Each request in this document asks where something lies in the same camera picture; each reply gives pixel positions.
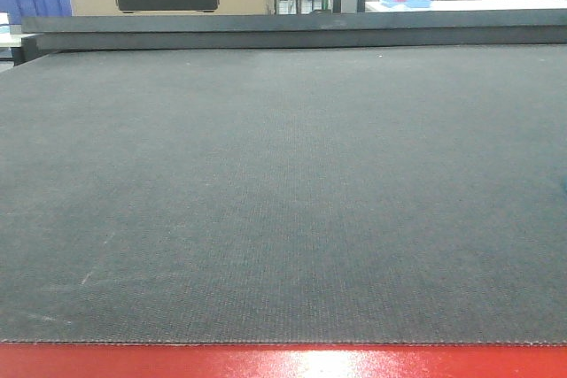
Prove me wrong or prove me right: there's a black conveyor belt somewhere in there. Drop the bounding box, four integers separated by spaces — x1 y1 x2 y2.
1 45 566 343

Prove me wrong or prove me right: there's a red conveyor front edge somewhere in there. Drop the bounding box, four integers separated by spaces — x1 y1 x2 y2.
1 343 566 377

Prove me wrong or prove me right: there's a white background table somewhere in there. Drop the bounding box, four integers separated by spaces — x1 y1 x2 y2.
366 0 566 12

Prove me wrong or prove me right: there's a black conveyor rear rail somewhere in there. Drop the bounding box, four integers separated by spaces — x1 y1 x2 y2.
21 9 566 64

